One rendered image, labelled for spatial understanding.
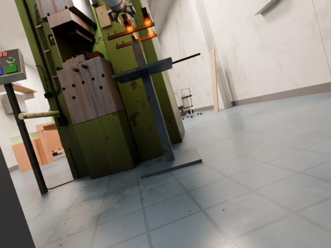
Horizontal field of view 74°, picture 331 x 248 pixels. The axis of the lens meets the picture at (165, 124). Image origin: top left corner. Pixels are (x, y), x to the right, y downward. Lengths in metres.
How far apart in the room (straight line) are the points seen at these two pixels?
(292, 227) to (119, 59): 1.70
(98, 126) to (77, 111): 0.21
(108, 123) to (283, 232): 1.42
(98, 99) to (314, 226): 1.54
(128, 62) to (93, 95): 0.41
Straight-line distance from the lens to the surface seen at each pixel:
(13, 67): 2.08
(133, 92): 1.91
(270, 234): 0.66
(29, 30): 2.42
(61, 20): 2.10
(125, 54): 1.97
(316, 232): 0.67
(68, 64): 2.00
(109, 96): 1.77
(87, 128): 1.85
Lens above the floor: 0.37
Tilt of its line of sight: 3 degrees down
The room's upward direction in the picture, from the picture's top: 17 degrees counter-clockwise
